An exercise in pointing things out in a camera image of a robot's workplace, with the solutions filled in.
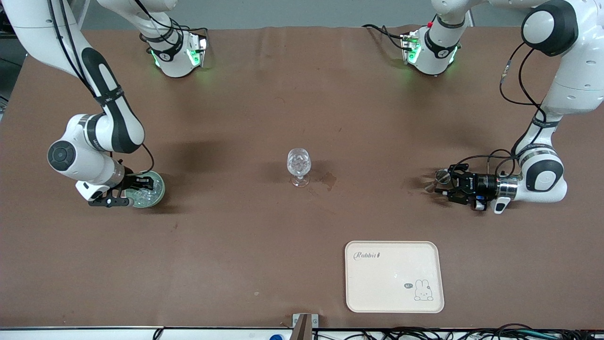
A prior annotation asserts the black cable bundle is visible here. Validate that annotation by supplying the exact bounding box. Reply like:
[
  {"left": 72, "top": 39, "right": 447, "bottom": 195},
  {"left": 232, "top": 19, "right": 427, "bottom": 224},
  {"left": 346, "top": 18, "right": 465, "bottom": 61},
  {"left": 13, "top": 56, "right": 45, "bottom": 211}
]
[{"left": 311, "top": 323, "right": 604, "bottom": 340}]

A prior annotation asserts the green ceramic bowl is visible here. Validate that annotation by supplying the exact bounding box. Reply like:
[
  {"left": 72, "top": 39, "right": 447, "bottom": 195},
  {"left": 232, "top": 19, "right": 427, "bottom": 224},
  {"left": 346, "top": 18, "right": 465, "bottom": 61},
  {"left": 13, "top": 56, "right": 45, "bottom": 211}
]
[{"left": 124, "top": 170, "right": 166, "bottom": 209}]

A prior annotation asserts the cream rabbit print tray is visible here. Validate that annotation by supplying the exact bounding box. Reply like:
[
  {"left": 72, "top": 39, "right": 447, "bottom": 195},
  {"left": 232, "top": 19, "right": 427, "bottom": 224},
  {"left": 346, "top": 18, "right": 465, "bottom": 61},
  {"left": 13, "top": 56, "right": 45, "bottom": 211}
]
[{"left": 344, "top": 240, "right": 445, "bottom": 314}]

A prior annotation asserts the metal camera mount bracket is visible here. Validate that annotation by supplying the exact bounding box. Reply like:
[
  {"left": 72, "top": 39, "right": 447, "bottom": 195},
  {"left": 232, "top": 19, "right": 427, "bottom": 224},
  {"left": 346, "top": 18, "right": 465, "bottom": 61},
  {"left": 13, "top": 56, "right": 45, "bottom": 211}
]
[{"left": 292, "top": 313, "right": 319, "bottom": 340}]

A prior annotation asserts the clear wine glass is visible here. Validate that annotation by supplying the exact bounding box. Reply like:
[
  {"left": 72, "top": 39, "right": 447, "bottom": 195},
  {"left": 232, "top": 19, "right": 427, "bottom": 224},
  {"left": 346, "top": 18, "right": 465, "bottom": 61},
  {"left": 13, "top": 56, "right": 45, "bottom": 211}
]
[{"left": 286, "top": 148, "right": 312, "bottom": 188}]

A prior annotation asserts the clear ice cubes heap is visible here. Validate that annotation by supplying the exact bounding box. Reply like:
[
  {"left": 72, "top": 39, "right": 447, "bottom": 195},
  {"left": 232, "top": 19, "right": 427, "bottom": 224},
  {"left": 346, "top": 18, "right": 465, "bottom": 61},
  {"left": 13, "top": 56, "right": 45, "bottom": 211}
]
[{"left": 134, "top": 187, "right": 159, "bottom": 204}]

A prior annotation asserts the brown paper table cover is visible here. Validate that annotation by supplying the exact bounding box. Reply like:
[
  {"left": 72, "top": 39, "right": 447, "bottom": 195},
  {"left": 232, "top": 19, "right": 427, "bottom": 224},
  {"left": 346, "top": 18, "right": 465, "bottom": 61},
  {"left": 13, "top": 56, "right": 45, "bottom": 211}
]
[{"left": 0, "top": 26, "right": 604, "bottom": 330}]

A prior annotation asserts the steel double jigger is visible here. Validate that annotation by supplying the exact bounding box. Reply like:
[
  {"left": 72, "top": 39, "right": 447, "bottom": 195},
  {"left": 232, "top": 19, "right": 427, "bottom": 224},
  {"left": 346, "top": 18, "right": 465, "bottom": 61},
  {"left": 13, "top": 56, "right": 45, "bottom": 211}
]
[{"left": 423, "top": 170, "right": 451, "bottom": 193}]

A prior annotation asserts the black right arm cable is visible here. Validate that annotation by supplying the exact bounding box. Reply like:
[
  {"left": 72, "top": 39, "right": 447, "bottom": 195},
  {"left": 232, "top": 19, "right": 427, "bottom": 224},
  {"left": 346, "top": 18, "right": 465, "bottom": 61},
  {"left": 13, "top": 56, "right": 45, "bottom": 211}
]
[{"left": 47, "top": 0, "right": 155, "bottom": 178}]

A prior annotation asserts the black base cable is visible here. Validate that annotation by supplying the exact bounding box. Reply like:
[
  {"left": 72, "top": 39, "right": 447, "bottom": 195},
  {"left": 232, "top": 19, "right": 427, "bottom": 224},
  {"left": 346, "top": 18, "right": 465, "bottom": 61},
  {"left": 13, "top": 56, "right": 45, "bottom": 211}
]
[
  {"left": 134, "top": 0, "right": 209, "bottom": 52},
  {"left": 362, "top": 24, "right": 407, "bottom": 50}
]

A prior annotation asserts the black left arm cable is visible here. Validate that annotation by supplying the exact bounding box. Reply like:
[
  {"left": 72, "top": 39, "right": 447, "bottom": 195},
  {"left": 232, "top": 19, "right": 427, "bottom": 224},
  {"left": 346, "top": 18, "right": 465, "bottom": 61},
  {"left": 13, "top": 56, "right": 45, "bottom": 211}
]
[{"left": 451, "top": 42, "right": 550, "bottom": 179}]

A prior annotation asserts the white table front rail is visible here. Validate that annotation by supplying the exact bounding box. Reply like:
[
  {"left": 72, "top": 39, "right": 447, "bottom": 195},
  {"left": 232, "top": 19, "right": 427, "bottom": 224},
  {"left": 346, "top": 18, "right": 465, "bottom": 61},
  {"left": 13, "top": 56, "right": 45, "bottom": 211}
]
[{"left": 0, "top": 326, "right": 604, "bottom": 340}]

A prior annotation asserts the black left base cable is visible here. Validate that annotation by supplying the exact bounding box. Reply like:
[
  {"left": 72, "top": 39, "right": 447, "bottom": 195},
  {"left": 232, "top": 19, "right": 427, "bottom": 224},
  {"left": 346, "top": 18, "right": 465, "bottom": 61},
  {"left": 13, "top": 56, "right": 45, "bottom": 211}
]
[{"left": 362, "top": 24, "right": 407, "bottom": 50}]

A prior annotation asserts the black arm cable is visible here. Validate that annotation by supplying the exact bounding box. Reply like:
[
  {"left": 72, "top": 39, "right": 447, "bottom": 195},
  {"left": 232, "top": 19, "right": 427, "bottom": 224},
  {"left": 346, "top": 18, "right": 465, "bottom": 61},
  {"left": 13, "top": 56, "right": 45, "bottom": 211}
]
[
  {"left": 47, "top": 0, "right": 155, "bottom": 178},
  {"left": 451, "top": 42, "right": 550, "bottom": 179}
]

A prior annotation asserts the black right base cable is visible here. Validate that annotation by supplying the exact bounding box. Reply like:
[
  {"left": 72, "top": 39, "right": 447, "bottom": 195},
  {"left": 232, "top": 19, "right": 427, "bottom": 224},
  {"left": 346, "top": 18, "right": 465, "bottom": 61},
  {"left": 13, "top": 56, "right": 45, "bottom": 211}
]
[{"left": 134, "top": 0, "right": 209, "bottom": 52}]

